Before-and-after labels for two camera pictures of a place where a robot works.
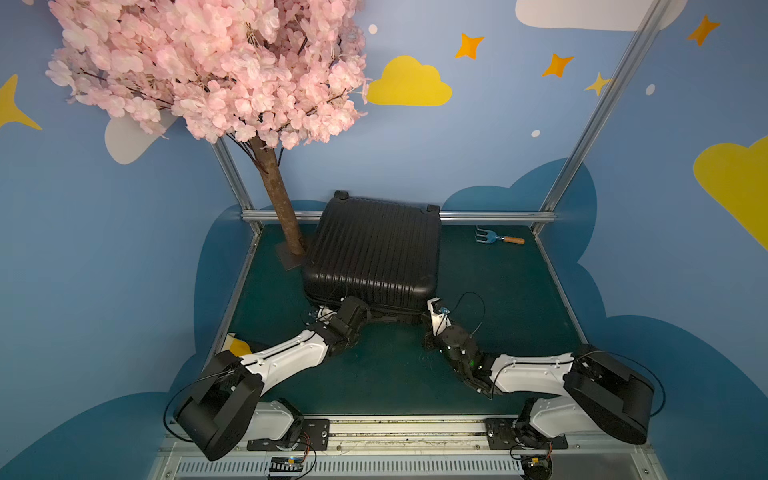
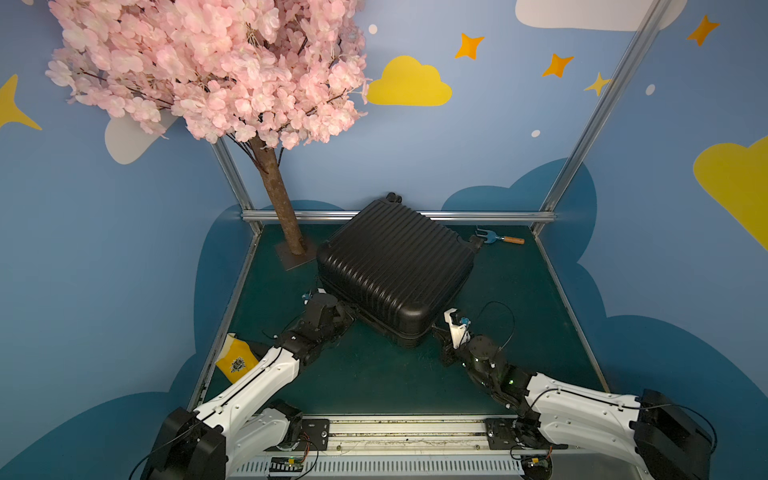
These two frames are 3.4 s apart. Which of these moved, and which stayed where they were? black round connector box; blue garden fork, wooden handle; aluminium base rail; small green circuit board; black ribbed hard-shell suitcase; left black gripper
Moved: black ribbed hard-shell suitcase; left black gripper
Stayed: black round connector box; aluminium base rail; blue garden fork, wooden handle; small green circuit board
